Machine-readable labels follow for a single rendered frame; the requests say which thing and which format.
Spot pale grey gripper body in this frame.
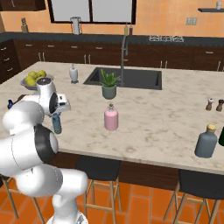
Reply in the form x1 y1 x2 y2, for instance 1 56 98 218
52 101 72 116

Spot teal plastic bottle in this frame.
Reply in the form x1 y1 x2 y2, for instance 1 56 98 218
52 113 63 136

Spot white soap dispenser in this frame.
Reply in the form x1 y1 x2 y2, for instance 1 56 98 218
68 63 80 85

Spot grey fruit bowl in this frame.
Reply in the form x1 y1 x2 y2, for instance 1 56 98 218
19 73 55 91

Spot pink bottle with cork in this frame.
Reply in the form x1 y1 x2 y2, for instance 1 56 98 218
103 103 120 132

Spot potted green plant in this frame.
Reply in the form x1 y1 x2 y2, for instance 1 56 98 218
100 68 122 101

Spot dark brown base cupboards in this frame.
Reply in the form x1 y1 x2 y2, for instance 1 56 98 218
0 38 224 85

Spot black sink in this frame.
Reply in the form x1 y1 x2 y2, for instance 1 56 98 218
82 66 163 91

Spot grey tall tap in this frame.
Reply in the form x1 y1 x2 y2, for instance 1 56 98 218
120 34 130 88

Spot paper towel holder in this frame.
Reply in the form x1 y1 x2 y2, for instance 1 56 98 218
69 16 82 36

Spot wooden knife block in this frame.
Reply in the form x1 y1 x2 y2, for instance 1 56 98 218
20 17 29 34

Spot black-framed window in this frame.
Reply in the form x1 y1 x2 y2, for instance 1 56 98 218
46 0 137 25

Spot hob with grey grates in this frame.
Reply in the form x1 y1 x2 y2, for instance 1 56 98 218
149 34 185 43

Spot brown shaker white top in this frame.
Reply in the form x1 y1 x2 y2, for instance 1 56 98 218
205 98 215 112

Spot grey-blue bottle yellow cap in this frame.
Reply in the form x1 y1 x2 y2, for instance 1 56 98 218
193 123 219 159

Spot brown shaker dark top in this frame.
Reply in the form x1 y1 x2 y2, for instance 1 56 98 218
215 99 224 113

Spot dark green glass bottle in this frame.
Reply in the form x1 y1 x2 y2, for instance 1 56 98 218
218 126 224 148

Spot dark brown wall cupboard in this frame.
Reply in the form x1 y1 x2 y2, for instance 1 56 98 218
0 0 47 12

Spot grey wall socket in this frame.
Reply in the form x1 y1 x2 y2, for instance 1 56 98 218
185 17 199 26

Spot dark wall shelf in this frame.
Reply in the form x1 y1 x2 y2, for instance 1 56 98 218
198 7 224 13

